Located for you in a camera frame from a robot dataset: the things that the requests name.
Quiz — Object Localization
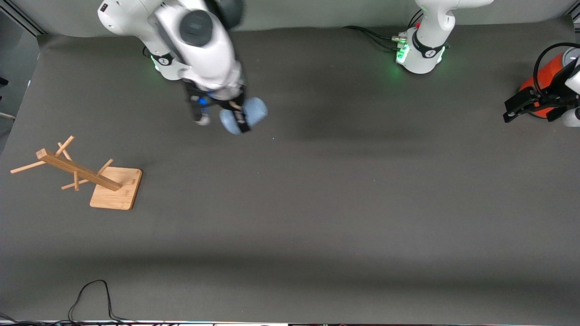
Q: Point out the bamboo mug tree stand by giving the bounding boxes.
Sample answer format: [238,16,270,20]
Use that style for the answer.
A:
[10,135,143,211]

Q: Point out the thin black looped cable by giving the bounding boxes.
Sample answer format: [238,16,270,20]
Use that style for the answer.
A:
[68,279,136,324]

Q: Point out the black left arm base cables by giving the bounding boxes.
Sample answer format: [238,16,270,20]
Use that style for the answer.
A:
[342,25,407,51]

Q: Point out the orange cylindrical can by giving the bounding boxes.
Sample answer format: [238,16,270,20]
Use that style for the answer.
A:
[519,48,580,118]

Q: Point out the light blue plastic cup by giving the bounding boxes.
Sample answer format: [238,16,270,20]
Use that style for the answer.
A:
[219,96,268,135]

